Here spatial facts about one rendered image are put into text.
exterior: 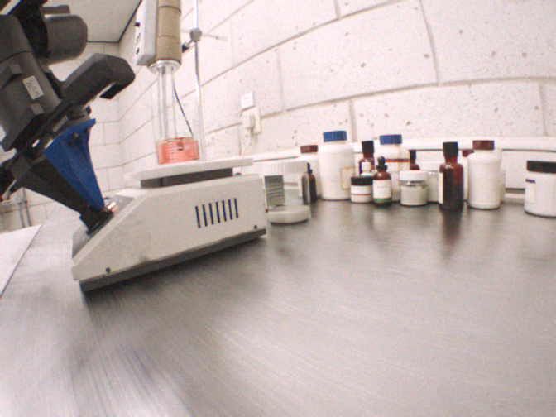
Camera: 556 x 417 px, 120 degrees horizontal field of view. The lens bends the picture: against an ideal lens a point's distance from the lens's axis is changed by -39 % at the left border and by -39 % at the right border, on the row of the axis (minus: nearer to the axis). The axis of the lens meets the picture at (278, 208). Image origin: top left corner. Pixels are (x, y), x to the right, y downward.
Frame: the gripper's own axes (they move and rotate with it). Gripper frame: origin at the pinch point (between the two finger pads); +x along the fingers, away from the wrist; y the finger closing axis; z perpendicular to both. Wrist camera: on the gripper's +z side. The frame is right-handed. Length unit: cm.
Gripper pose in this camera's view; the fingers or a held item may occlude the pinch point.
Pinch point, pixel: (74, 181)
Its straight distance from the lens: 25.4
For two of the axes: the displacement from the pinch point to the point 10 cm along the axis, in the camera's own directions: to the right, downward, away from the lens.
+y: -8.8, 4.8, 0.3
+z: -2.1, -4.5, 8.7
